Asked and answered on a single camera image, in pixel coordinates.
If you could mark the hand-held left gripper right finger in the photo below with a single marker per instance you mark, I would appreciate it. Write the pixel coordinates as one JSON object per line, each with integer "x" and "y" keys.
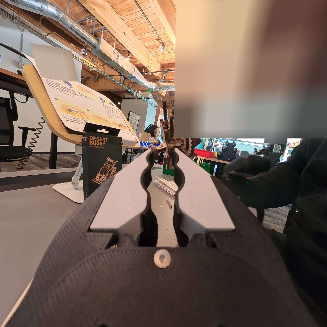
{"x": 204, "y": 204}

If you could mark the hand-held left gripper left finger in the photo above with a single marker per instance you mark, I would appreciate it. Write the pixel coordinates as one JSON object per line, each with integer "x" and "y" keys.
{"x": 120, "y": 201}

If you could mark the brown wooden model assembly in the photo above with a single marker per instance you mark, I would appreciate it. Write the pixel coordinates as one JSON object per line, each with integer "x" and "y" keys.
{"x": 167, "y": 143}

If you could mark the person's right forearm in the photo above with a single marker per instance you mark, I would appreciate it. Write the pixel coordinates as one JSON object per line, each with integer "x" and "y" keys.
{"x": 268, "y": 184}

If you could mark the dark model kit box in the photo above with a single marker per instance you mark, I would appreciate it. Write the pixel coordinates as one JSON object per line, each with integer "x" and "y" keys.
{"x": 102, "y": 163}

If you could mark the stacked green plastic bins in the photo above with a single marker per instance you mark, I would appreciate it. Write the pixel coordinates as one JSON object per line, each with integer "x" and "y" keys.
{"x": 204, "y": 170}

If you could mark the open instruction booklet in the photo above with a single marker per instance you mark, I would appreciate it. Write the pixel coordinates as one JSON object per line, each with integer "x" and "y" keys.
{"x": 166, "y": 185}

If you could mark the rectangular wooden cutout sheet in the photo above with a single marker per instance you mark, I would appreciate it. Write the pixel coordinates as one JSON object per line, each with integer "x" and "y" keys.
{"x": 200, "y": 161}

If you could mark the red plastic bin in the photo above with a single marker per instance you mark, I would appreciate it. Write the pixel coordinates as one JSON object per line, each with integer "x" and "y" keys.
{"x": 204, "y": 153}

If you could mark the black dumbbell rack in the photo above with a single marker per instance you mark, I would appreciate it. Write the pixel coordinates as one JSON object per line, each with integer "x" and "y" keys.
{"x": 228, "y": 150}

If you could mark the blue striped storage bin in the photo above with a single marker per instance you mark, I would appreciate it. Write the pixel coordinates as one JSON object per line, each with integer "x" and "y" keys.
{"x": 146, "y": 144}

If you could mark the handwritten whiteboard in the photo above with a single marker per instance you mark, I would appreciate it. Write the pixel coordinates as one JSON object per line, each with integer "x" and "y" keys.
{"x": 134, "y": 122}

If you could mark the wooden book stand white base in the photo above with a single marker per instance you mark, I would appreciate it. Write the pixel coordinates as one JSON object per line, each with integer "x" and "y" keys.
{"x": 43, "y": 102}

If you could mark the black office chair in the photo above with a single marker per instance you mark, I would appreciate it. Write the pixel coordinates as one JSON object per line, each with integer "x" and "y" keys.
{"x": 7, "y": 127}

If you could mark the pale flat cut sheet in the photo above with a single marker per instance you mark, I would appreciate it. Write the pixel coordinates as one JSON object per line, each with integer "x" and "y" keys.
{"x": 20, "y": 301}

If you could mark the silver ventilation duct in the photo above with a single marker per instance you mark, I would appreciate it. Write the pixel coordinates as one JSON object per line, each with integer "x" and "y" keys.
{"x": 63, "y": 18}

